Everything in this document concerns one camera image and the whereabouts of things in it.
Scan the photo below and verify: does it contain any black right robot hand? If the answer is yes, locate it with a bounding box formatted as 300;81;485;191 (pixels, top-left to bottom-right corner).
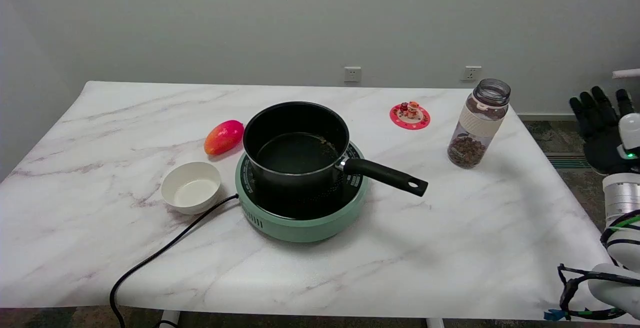
569;86;640;175

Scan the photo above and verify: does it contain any clear bottle with brown contents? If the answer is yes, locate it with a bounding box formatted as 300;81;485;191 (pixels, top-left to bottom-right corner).
447;79;512;169

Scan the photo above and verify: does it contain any red coaster with figurines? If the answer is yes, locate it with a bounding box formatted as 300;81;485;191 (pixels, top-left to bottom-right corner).
389;101;431;130

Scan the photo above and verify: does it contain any green induction cooker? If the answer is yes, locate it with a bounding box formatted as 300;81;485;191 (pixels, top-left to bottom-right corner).
235;141;370;243

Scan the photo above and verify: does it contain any red yellow mango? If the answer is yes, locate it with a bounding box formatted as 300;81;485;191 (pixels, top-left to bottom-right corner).
204;120;245;156

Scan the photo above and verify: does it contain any white ceramic bowl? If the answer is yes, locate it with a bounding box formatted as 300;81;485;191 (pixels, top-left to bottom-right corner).
160;162;222;215

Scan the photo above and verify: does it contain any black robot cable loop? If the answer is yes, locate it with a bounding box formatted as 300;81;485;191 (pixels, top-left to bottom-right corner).
544;263;640;321

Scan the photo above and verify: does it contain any black saucepan with handle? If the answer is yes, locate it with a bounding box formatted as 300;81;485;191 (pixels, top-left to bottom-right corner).
243;101;429;198

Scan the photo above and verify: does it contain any black power cord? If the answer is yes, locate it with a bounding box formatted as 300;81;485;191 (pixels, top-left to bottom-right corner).
109;194;240;328

